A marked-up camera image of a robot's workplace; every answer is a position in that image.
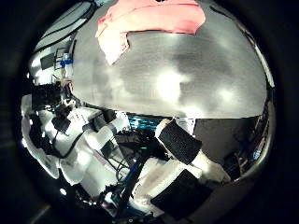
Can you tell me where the pink piece of clothing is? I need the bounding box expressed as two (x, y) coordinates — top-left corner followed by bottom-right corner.
(94, 0), (206, 66)

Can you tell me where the teal blue crate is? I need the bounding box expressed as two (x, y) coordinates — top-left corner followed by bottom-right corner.
(128, 115), (164, 133)

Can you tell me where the blue cable bundle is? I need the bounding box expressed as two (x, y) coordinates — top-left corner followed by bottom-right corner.
(115, 158), (142, 208)

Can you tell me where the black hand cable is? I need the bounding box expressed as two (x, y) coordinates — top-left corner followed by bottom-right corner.
(38, 1), (96, 52)

